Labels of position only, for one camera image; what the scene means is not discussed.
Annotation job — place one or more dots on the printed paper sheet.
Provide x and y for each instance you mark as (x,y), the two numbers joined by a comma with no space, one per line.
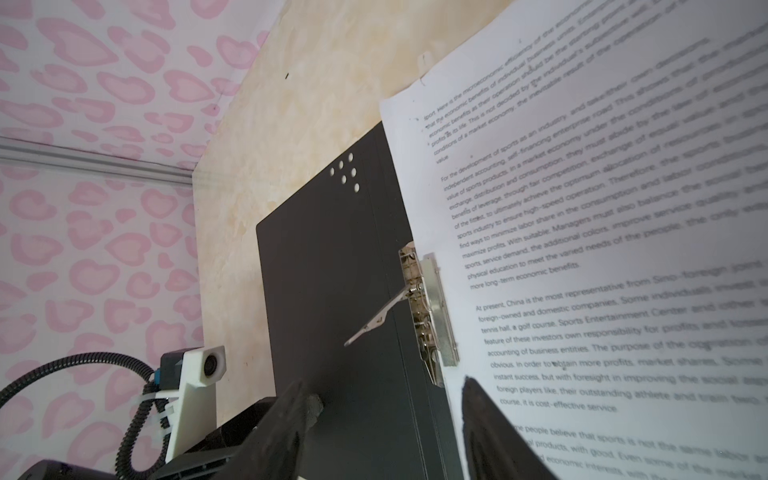
(591,179)

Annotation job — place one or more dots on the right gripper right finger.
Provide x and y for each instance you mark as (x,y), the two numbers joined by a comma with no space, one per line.
(493,447)

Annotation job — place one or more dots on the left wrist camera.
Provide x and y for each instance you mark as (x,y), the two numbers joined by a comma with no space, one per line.
(187,380)

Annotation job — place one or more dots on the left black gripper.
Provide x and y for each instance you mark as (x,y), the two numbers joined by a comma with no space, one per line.
(202,461)

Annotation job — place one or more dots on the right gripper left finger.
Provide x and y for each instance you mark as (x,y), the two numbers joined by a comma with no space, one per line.
(274,449)

